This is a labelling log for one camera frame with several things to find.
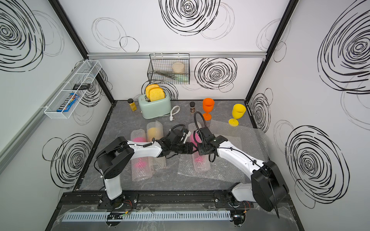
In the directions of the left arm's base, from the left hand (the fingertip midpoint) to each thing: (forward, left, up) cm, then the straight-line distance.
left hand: (195, 150), depth 86 cm
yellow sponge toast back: (+38, +33, +16) cm, 53 cm away
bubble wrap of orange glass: (-10, -14, -4) cm, 18 cm away
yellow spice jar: (+35, +48, +1) cm, 60 cm away
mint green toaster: (+29, +29, +4) cm, 41 cm away
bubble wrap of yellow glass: (+12, -37, -4) cm, 39 cm away
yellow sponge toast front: (+35, +28, +13) cm, 47 cm away
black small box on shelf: (+22, +63, +29) cm, 73 cm away
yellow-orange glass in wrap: (+12, +27, +2) cm, 29 cm away
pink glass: (-9, -3, +2) cm, 9 cm away
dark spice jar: (+35, +2, +2) cm, 35 cm away
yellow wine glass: (+23, -27, +10) cm, 37 cm away
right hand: (+1, -5, +2) cm, 5 cm away
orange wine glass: (+29, -8, +10) cm, 32 cm away
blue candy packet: (+9, +64, +28) cm, 70 cm away
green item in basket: (+42, +10, +22) cm, 48 cm away
